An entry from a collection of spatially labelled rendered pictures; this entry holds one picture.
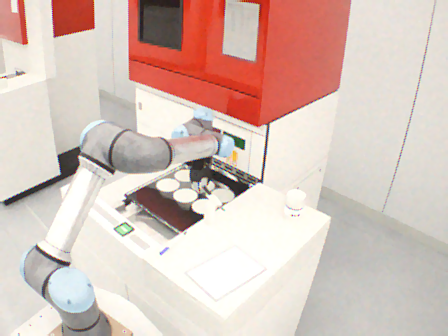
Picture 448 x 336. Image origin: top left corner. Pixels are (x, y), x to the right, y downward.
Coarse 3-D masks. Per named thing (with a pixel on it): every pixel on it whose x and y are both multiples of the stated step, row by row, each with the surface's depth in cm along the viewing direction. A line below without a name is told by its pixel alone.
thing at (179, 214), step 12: (180, 168) 176; (156, 180) 166; (132, 192) 157; (144, 192) 158; (156, 192) 158; (168, 192) 159; (204, 192) 160; (144, 204) 151; (156, 204) 151; (168, 204) 152; (180, 204) 152; (168, 216) 145; (180, 216) 146; (192, 216) 146; (180, 228) 139
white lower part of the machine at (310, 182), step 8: (312, 168) 199; (320, 168) 209; (304, 176) 194; (312, 176) 203; (320, 176) 214; (296, 184) 190; (304, 184) 198; (312, 184) 208; (320, 184) 219; (280, 192) 178; (304, 192) 203; (312, 192) 213; (312, 200) 218; (312, 208) 224
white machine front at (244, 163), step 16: (144, 96) 188; (160, 96) 180; (144, 112) 193; (160, 112) 184; (176, 112) 176; (192, 112) 169; (144, 128) 198; (160, 128) 189; (224, 128) 160; (240, 128) 154; (256, 128) 148; (256, 144) 151; (224, 160) 167; (240, 160) 160; (256, 160) 154; (256, 176) 158
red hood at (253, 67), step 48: (144, 0) 156; (192, 0) 137; (240, 0) 123; (288, 0) 124; (336, 0) 153; (144, 48) 167; (192, 48) 147; (240, 48) 132; (288, 48) 136; (336, 48) 170; (192, 96) 158; (240, 96) 141; (288, 96) 150
